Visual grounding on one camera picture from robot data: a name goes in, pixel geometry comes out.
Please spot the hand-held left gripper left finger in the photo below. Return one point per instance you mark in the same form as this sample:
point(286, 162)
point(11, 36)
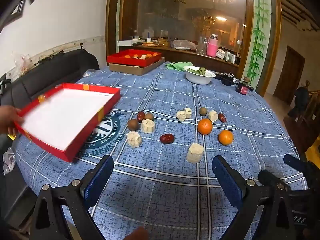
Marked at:
point(100, 177)

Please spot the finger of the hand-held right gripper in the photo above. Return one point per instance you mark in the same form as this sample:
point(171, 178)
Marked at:
point(267, 176)
point(295, 162)

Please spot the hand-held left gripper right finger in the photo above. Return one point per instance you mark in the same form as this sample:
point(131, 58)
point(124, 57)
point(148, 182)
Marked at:
point(227, 180)

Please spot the peeled sugarcane chunk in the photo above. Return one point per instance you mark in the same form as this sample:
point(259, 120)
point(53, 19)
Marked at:
point(148, 126)
point(195, 153)
point(181, 116)
point(213, 116)
point(134, 140)

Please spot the orange mandarin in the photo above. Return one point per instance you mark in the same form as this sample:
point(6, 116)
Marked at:
point(225, 137)
point(205, 126)

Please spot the brown kiwi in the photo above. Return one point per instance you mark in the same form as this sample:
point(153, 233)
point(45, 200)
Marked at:
point(149, 117)
point(203, 111)
point(133, 125)

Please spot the red jujube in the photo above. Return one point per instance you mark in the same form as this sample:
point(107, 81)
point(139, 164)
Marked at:
point(222, 118)
point(166, 139)
point(140, 116)

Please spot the red shallow gift box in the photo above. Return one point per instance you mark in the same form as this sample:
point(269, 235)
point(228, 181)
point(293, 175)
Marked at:
point(70, 115)

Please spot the sugarcane chunk with dark mark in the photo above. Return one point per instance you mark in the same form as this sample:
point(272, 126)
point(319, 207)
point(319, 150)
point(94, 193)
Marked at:
point(188, 113)

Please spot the dark statue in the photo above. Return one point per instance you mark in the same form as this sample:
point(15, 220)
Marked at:
point(301, 97)

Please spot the wooden door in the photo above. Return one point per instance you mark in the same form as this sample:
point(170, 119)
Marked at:
point(288, 77)

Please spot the dark red jar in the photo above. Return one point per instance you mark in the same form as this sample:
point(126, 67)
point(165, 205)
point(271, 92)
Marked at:
point(243, 88)

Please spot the clear plastic wrapper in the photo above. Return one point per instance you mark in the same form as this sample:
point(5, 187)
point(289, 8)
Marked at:
point(9, 158)

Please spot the black device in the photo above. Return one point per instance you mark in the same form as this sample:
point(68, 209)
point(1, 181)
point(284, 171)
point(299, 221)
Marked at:
point(226, 80)

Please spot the blue plaid tablecloth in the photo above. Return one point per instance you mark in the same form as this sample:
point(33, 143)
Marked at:
point(175, 92)

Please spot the white bowl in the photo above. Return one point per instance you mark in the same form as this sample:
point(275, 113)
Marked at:
point(200, 80)

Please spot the brown cardboard box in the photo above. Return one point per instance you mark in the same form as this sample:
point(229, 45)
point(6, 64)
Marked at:
point(130, 69)

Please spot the black leather sofa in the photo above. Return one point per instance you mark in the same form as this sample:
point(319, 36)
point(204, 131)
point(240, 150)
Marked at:
point(50, 70)

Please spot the red box with produce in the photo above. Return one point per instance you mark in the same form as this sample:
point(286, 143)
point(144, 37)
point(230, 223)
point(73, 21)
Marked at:
point(125, 61)

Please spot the small white carton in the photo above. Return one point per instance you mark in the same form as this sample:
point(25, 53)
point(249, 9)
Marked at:
point(230, 57)

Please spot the green cloth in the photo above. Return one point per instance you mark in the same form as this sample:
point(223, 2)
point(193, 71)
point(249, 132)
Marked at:
point(177, 66)

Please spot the wooden sideboard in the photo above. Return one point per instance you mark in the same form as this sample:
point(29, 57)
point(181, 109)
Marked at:
point(200, 58)

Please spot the pink thermos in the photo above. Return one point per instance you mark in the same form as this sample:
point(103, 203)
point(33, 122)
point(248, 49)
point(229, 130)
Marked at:
point(212, 48)

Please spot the spare black gripper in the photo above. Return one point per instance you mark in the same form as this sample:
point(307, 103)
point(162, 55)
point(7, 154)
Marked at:
point(4, 83)

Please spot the clear plastic cups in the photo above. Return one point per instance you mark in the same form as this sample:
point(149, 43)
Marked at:
point(202, 46)

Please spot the crinkled clear plastic bag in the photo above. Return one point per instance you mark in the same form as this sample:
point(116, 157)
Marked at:
point(23, 63)

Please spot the long white box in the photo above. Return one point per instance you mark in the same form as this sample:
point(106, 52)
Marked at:
point(130, 43)

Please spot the wood-framed glass partition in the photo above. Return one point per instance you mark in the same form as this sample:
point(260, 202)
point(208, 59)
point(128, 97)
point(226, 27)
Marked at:
point(162, 10)

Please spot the green bamboo wall decal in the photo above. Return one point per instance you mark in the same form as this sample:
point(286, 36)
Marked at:
point(258, 42)

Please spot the dark picture frame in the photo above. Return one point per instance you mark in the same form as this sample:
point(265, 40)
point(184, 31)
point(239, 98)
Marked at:
point(20, 7)

